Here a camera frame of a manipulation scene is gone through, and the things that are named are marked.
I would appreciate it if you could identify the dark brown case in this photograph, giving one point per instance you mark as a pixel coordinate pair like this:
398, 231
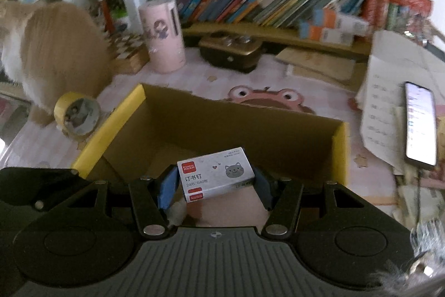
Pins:
229, 57

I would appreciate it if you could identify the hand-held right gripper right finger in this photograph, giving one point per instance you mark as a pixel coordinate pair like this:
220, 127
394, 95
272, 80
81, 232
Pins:
262, 189

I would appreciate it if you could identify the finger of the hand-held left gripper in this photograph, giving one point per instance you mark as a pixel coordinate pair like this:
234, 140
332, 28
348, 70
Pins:
38, 187

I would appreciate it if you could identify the dark red tube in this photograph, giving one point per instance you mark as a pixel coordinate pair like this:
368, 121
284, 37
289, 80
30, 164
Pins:
106, 15

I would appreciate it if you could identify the white staple box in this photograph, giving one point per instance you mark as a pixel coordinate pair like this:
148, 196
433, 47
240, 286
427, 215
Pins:
215, 175

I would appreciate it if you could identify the white fluffy cloth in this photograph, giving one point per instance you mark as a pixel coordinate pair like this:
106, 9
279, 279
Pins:
424, 269

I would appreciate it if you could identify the pink cylinder container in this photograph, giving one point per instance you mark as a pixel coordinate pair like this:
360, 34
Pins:
163, 39

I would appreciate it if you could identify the white paper notebook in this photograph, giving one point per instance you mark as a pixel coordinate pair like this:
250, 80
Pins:
382, 91

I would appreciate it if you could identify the orange white small box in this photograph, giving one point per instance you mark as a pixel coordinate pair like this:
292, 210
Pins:
326, 36
342, 22

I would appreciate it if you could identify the brown cardboard sheet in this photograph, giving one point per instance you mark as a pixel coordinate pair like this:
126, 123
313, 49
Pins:
316, 65

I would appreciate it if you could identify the yellow cardboard box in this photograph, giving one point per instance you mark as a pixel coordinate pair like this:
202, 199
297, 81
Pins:
243, 130

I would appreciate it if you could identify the wooden chess board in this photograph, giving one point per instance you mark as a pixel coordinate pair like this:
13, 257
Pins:
128, 53

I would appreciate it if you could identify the black smartphone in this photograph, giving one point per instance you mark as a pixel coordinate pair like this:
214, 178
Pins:
420, 123

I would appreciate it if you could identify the yellow tape roll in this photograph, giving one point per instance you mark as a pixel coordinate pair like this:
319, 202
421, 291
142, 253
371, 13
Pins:
64, 109

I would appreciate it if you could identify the fluffy cream white cat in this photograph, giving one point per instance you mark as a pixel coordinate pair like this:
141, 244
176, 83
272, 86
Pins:
62, 53

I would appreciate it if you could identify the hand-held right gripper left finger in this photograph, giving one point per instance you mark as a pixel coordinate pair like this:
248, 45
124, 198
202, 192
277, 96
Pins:
170, 185

